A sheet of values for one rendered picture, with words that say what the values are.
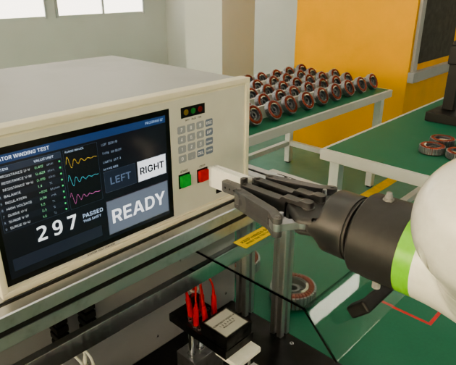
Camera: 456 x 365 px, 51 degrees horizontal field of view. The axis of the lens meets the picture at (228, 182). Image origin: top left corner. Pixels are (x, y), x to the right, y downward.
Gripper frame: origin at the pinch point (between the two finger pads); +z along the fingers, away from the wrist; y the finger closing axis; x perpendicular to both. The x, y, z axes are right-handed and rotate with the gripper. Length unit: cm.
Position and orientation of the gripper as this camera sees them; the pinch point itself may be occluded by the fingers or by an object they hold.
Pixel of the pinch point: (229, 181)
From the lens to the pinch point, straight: 66.0
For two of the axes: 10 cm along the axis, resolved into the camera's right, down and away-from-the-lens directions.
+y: 6.9, -2.8, 6.6
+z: -7.2, -2.7, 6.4
